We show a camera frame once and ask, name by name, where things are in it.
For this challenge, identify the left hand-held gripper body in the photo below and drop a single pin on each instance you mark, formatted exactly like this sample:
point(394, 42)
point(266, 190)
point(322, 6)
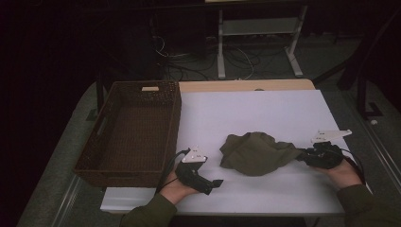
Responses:
point(189, 176)

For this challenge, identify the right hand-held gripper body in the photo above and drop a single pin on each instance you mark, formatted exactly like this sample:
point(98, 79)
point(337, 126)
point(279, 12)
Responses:
point(324, 154)

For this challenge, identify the olive green pants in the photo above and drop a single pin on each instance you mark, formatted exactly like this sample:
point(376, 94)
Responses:
point(258, 154)

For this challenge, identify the brown woven basket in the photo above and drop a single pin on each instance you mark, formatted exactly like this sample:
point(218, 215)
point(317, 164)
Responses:
point(132, 135)

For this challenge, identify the person's left hand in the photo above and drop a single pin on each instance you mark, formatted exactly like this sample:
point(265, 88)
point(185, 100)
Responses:
point(178, 190)

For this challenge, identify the person's right hand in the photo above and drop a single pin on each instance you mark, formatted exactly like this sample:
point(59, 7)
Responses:
point(343, 176)

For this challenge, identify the small white round knob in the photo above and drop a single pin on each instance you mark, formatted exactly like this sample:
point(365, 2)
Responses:
point(374, 122)

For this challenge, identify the dark metal stand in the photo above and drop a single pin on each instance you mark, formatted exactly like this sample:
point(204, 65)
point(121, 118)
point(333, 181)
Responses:
point(362, 63)

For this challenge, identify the black metal table leg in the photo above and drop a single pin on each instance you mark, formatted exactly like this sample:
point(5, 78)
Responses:
point(100, 94)

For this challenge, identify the white metal stand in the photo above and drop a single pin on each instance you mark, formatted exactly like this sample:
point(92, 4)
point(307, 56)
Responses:
point(260, 26)

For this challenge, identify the grey metal rail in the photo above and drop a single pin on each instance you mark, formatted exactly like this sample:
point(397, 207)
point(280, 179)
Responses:
point(67, 201)
point(383, 154)

